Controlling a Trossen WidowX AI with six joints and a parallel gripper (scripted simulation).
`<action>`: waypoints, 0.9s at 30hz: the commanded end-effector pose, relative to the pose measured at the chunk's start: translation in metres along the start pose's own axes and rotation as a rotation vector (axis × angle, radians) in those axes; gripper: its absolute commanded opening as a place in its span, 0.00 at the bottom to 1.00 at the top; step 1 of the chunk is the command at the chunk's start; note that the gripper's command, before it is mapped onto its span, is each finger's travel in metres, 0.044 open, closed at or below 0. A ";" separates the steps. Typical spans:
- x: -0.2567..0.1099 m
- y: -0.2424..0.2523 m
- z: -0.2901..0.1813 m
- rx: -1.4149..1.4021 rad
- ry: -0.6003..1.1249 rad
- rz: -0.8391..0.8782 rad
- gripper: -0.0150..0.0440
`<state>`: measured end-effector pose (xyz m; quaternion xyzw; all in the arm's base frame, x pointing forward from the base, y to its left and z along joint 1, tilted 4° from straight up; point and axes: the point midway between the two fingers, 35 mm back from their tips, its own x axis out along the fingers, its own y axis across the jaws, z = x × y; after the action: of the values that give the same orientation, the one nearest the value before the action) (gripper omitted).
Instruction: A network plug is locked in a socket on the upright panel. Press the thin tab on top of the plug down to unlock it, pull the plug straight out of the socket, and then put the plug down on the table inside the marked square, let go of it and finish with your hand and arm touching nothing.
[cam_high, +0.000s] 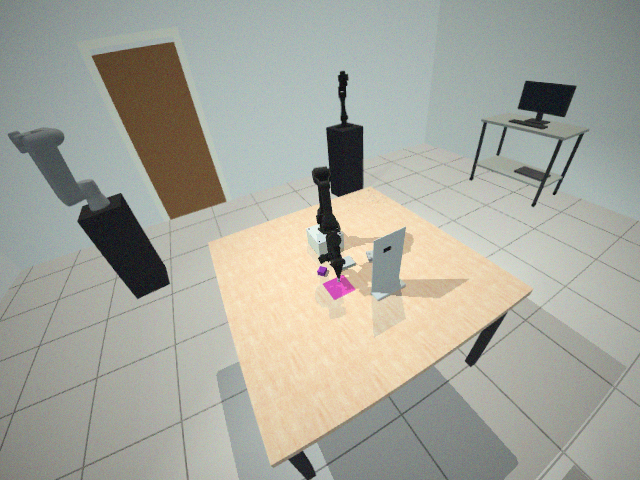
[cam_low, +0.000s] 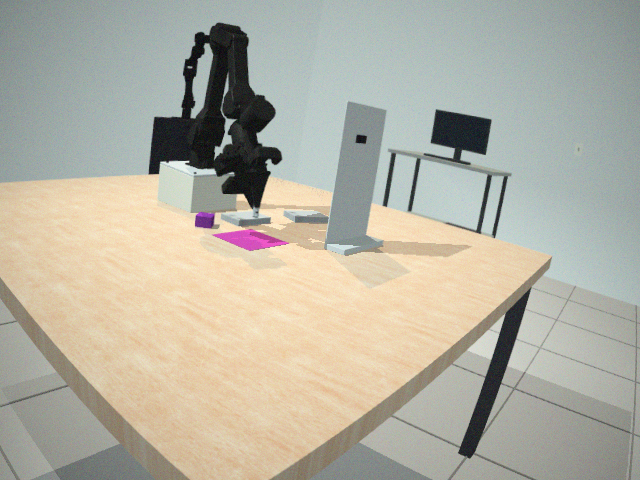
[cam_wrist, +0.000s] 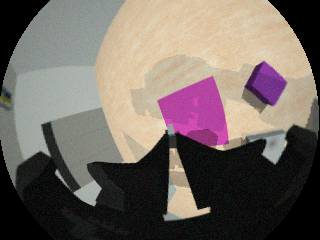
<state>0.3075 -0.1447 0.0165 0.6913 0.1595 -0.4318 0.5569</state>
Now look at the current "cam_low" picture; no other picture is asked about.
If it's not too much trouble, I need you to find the magenta square marking on table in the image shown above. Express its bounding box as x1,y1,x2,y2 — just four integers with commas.
212,229,289,251

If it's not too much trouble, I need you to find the purple cube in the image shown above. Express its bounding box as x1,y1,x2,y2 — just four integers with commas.
195,212,215,229

